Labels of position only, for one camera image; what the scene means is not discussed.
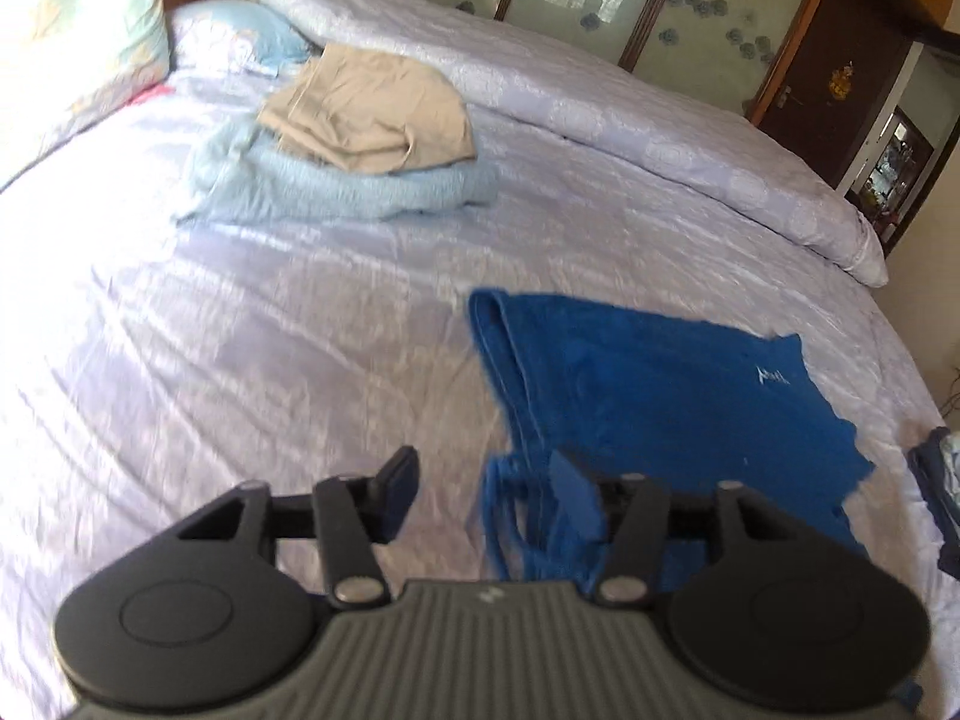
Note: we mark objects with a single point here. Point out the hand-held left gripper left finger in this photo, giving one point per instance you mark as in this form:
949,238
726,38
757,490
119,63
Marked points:
405,481

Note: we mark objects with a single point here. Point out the dark wooden door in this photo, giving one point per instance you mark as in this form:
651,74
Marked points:
840,75

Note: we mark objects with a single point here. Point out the bed with lilac patterned sheet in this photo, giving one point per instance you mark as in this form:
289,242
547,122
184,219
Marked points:
262,330

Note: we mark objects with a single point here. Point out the beige folded pants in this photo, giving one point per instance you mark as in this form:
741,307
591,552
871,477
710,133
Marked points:
360,105

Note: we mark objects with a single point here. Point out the light blue pillow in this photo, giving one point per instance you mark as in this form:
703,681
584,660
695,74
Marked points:
232,30

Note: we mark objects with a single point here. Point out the rolled lilac quilt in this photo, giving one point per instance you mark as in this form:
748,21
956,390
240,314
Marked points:
600,82

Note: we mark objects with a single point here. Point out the dark clothing pile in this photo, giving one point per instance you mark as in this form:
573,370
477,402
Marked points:
937,487

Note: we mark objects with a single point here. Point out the glass display cabinet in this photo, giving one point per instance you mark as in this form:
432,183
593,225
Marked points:
892,165

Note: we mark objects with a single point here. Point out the large floral pillow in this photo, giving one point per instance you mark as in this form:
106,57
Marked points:
75,37

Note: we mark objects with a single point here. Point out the light blue folded garment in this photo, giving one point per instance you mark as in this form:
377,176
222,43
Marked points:
315,187

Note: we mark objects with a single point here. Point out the pink cloth item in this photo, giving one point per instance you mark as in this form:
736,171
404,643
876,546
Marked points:
154,94

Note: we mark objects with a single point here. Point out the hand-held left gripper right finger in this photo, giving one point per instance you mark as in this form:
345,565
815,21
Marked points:
576,495

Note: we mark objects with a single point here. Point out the blue pants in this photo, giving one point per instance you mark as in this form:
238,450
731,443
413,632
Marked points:
660,390

